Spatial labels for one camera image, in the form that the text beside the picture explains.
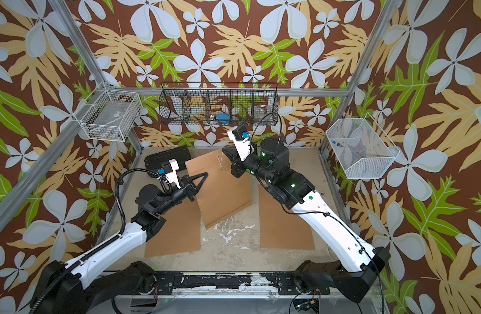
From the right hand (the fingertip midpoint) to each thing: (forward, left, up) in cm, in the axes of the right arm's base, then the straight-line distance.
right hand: (223, 148), depth 60 cm
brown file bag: (-10, +22, -45) cm, 51 cm away
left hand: (-2, +6, -10) cm, 12 cm away
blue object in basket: (+34, +3, -14) cm, 37 cm away
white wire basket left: (+28, +53, -8) cm, 60 cm away
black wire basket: (+42, -7, -11) cm, 44 cm away
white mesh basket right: (+16, -58, -16) cm, 63 cm away
